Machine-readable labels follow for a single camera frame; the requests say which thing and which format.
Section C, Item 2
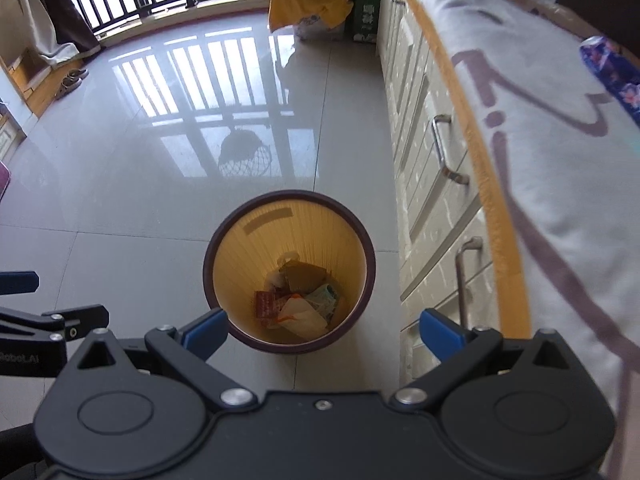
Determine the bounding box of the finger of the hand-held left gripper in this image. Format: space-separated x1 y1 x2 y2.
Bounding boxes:
0 303 110 345
0 271 40 295

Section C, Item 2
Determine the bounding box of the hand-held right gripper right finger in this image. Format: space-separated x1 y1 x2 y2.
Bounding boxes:
391 308 577 409

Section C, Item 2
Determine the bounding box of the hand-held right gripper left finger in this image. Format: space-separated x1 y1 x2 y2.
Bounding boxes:
74 308 254 409

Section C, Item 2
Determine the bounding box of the red snack packet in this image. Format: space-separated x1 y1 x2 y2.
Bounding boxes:
254 290 279 319

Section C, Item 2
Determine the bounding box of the brown cardboard piece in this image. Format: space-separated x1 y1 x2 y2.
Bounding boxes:
284 259 327 294

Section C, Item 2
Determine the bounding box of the yellow bin with brown rim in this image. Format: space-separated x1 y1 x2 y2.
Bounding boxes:
202 189 377 357

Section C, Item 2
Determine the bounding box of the blue floral plastic wrapper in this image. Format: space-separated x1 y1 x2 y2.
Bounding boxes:
579 35 640 129

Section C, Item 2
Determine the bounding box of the white crumpled plastic wrapper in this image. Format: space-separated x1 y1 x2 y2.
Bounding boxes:
275 295 329 338

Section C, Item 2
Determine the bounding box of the cream patterned cabinet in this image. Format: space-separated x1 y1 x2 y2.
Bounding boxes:
375 0 506 386

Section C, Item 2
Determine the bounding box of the crumpled white barcode packet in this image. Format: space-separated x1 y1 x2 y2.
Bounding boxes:
306 283 341 322

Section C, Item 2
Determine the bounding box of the white printed tablecloth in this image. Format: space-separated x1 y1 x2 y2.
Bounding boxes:
407 0 640 480

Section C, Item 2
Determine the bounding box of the pair of shoes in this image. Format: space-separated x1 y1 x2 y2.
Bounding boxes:
54 67 91 99

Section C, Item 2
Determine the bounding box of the white curtain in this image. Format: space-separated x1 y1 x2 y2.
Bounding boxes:
11 0 82 69

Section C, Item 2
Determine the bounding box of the brown curtain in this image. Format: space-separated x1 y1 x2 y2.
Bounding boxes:
32 0 104 59

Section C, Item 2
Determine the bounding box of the white printed sack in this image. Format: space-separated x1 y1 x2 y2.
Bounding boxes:
292 10 347 44

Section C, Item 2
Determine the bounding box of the green cardboard box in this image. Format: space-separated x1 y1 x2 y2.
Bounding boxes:
352 0 386 44

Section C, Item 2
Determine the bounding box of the yellow cloth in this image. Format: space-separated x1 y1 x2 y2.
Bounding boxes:
268 0 356 32

